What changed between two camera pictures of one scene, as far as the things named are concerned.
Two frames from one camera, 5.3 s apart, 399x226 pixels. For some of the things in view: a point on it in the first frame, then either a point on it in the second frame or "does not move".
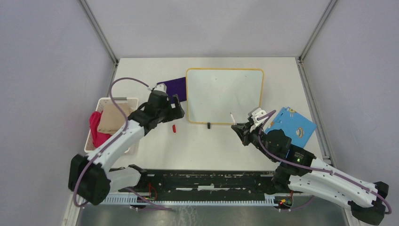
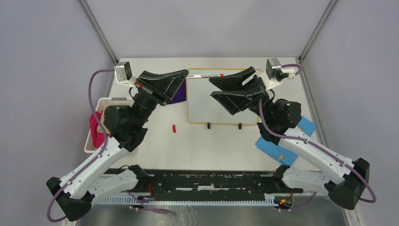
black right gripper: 243,131 to 235,101
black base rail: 204,182 does not move
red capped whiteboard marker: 233,118 to 208,76
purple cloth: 177,86 does not move
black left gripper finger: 178,112 to 164,90
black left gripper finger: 158,92 to 147,78
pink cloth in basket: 98,136 does not move
